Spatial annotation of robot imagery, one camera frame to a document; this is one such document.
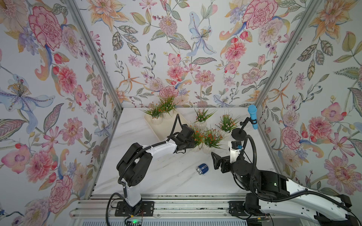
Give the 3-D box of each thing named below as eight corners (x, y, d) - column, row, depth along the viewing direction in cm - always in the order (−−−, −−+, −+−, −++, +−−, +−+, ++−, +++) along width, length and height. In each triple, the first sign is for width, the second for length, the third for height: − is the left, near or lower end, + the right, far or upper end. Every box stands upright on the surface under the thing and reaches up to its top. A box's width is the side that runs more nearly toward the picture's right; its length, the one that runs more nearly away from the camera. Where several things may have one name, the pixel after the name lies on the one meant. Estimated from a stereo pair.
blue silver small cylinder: (200, 177, 87) (201, 174, 84) (195, 169, 90) (195, 167, 87) (209, 171, 90) (210, 169, 87) (204, 164, 92) (204, 161, 90)
